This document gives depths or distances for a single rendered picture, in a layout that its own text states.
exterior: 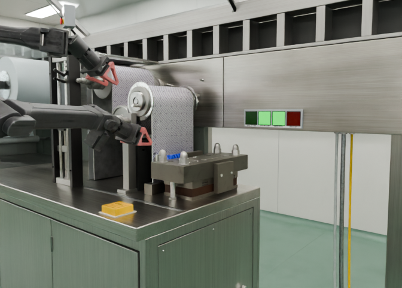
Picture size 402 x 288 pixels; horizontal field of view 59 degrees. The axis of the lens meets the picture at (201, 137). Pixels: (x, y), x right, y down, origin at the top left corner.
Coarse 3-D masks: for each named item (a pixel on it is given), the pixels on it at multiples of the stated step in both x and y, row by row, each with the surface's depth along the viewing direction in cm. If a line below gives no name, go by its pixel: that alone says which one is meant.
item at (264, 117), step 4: (260, 112) 139; (264, 112) 138; (268, 112) 137; (260, 116) 140; (264, 116) 138; (268, 116) 137; (260, 120) 140; (264, 120) 138; (268, 120) 137; (260, 124) 140; (264, 124) 139; (268, 124) 138
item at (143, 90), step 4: (136, 88) 136; (140, 88) 134; (144, 88) 134; (132, 92) 137; (144, 92) 133; (144, 96) 133; (148, 96) 132; (148, 100) 132; (148, 104) 132; (144, 108) 134; (148, 108) 133; (132, 112) 138; (136, 112) 137; (140, 112) 135; (144, 112) 134
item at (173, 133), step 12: (156, 120) 135; (168, 120) 140; (180, 120) 145; (192, 120) 151; (156, 132) 135; (168, 132) 140; (180, 132) 145; (192, 132) 151; (156, 144) 135; (168, 144) 140; (180, 144) 146; (192, 144) 152
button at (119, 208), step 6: (108, 204) 111; (114, 204) 111; (120, 204) 111; (126, 204) 111; (102, 210) 110; (108, 210) 108; (114, 210) 106; (120, 210) 107; (126, 210) 109; (132, 210) 111
